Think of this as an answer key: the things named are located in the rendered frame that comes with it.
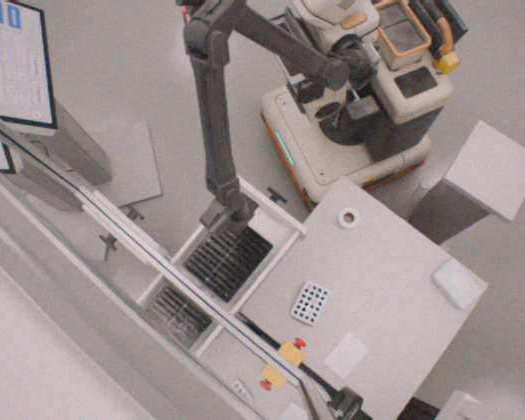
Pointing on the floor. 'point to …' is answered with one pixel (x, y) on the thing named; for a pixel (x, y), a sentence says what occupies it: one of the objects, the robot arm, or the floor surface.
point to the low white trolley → (364, 299)
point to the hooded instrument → (453, 410)
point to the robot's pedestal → (474, 187)
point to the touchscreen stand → (107, 159)
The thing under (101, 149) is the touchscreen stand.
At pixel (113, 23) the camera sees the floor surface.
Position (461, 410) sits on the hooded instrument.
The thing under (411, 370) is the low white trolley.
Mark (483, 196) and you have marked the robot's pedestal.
